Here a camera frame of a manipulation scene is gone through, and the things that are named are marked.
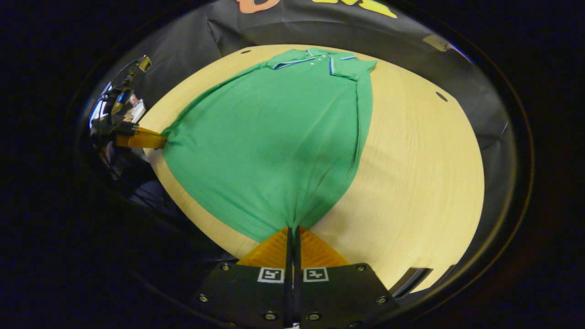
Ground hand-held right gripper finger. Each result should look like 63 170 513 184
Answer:
185 227 293 329
292 226 403 329

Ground green T-shirt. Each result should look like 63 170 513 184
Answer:
161 48 378 244

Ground person's dark trousers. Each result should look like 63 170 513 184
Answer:
107 151 215 229

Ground tan tape piece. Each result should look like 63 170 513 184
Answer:
423 34 452 52

